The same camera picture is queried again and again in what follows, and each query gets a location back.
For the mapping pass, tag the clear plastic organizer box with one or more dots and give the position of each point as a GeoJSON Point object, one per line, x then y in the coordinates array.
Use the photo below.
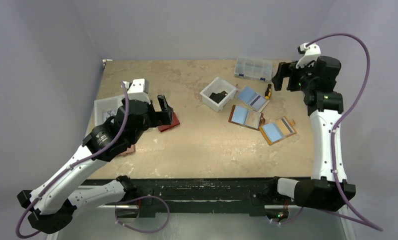
{"type": "Point", "coordinates": [253, 68]}

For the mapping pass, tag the yellow black screwdriver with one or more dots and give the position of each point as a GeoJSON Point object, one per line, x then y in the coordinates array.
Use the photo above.
{"type": "Point", "coordinates": [268, 91]}

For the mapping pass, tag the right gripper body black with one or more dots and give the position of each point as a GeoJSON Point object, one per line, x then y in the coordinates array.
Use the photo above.
{"type": "Point", "coordinates": [293, 74]}

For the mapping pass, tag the red card holder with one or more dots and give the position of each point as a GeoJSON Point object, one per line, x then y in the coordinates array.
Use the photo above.
{"type": "Point", "coordinates": [175, 122]}

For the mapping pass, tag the grey card in bin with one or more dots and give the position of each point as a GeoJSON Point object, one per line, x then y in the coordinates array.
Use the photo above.
{"type": "Point", "coordinates": [108, 113]}

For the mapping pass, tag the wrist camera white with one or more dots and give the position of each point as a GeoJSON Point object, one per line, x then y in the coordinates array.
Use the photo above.
{"type": "Point", "coordinates": [309, 52]}
{"type": "Point", "coordinates": [138, 89]}

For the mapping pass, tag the open brown card holder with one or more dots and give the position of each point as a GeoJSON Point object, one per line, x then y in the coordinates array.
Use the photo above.
{"type": "Point", "coordinates": [246, 117]}

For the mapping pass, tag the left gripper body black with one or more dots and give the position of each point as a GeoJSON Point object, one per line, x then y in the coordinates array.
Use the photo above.
{"type": "Point", "coordinates": [151, 121]}

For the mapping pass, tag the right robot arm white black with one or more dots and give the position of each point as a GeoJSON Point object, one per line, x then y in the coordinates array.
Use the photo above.
{"type": "Point", "coordinates": [327, 189]}

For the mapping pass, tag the open tan card holder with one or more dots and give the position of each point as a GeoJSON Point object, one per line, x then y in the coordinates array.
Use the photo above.
{"type": "Point", "coordinates": [278, 130]}

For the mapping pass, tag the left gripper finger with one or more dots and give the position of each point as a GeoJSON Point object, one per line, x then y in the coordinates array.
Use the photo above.
{"type": "Point", "coordinates": [163, 118]}
{"type": "Point", "coordinates": [164, 105]}

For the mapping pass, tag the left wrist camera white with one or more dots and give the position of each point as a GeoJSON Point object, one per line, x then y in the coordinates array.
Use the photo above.
{"type": "Point", "coordinates": [138, 89]}

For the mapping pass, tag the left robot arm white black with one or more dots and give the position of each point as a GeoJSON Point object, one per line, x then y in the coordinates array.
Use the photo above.
{"type": "Point", "coordinates": [53, 205]}

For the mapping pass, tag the black item in bin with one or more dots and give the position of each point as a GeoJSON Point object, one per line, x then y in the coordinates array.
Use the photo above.
{"type": "Point", "coordinates": [218, 97]}

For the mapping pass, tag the white two-compartment bin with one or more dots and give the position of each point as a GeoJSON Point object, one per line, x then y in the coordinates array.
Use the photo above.
{"type": "Point", "coordinates": [105, 108]}

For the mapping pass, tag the closed pink-brown card holder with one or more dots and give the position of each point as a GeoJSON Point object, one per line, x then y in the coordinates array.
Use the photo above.
{"type": "Point", "coordinates": [129, 150]}

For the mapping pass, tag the small white square bin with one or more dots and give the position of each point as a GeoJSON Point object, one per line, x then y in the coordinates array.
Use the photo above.
{"type": "Point", "coordinates": [218, 85]}

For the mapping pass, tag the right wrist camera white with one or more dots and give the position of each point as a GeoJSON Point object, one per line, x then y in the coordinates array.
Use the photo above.
{"type": "Point", "coordinates": [309, 52]}

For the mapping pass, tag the open blue card holder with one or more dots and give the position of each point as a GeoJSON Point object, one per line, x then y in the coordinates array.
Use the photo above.
{"type": "Point", "coordinates": [252, 99]}

